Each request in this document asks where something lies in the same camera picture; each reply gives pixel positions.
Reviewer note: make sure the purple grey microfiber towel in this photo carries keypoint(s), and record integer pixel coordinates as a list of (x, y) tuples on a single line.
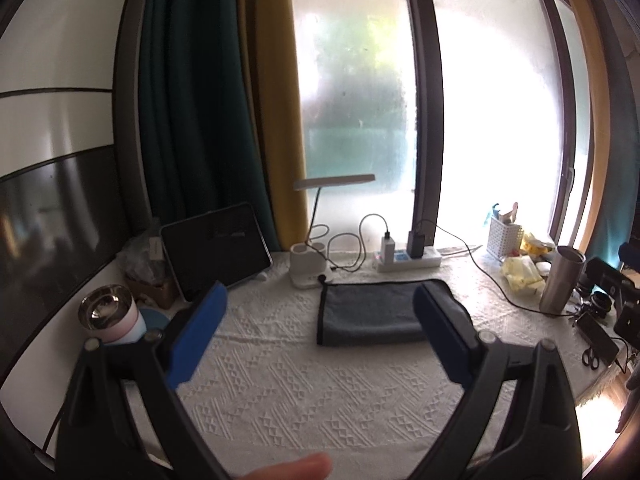
[(367, 314)]

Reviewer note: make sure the white power strip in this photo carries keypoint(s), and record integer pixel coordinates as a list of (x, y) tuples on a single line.
[(401, 262)]

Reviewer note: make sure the black charger plug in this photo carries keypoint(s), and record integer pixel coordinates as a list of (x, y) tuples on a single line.
[(415, 244)]

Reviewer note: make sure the dark teal curtain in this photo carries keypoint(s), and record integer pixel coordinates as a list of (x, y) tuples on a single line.
[(198, 146)]

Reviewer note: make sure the stainless steel tumbler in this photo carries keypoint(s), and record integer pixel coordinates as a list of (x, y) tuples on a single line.
[(566, 269)]

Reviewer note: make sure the person's hand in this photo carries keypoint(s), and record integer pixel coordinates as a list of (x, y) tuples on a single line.
[(312, 467)]

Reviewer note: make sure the black round headphones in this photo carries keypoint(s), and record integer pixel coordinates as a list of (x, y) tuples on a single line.
[(591, 300)]

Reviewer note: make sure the black tablet on stand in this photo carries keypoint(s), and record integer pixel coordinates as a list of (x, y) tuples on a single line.
[(223, 246)]

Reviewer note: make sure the blue round coaster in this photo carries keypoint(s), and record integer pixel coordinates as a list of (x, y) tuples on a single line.
[(154, 319)]

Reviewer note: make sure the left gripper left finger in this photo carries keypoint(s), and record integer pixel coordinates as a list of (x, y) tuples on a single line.
[(97, 436)]

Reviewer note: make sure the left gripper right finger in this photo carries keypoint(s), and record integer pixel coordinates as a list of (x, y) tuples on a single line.
[(540, 437)]

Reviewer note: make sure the white perforated basket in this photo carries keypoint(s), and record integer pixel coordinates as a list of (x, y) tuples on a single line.
[(504, 239)]

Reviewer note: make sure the yellow curtain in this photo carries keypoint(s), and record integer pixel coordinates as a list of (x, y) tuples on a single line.
[(269, 61)]

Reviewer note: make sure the white desk lamp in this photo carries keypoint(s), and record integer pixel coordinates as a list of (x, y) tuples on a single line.
[(311, 259)]

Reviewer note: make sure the black smartphone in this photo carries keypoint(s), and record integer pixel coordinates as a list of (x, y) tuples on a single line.
[(595, 336)]

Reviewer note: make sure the black scissors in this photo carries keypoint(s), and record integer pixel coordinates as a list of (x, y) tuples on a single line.
[(590, 358)]

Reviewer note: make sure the white textured tablecloth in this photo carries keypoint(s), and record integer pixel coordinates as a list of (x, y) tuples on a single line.
[(265, 392)]

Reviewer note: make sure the yellow tissue pack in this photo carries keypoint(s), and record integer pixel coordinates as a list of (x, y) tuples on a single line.
[(522, 276)]

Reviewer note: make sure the pink blue gradient cup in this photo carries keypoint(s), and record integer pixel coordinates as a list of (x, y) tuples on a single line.
[(109, 313)]

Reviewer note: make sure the white charger plug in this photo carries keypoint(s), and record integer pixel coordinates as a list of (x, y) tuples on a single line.
[(387, 252)]

